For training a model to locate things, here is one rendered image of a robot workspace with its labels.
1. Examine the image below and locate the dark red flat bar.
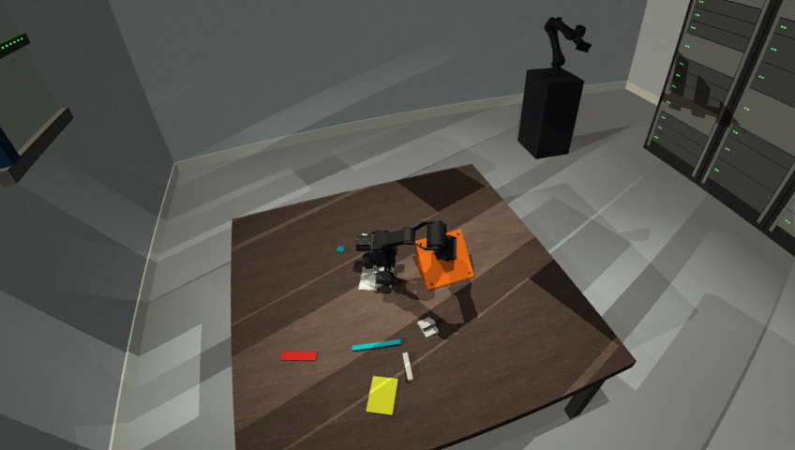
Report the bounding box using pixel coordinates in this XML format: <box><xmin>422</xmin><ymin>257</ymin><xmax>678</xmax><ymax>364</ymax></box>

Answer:
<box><xmin>281</xmin><ymin>352</ymin><xmax>317</xmax><ymax>361</ymax></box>

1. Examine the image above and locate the yellow flat rectangular plate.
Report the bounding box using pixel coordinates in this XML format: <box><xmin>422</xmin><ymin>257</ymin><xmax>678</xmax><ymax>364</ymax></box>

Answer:
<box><xmin>366</xmin><ymin>376</ymin><xmax>398</xmax><ymax>415</ymax></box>

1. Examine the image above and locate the teal flat bar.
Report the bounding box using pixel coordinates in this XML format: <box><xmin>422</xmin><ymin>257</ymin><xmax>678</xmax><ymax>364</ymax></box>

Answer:
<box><xmin>352</xmin><ymin>339</ymin><xmax>401</xmax><ymax>352</ymax></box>

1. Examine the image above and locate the white narrow bar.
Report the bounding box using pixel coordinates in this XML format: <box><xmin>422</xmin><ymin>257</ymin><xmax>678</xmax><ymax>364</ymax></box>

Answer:
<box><xmin>403</xmin><ymin>352</ymin><xmax>413</xmax><ymax>382</ymax></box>

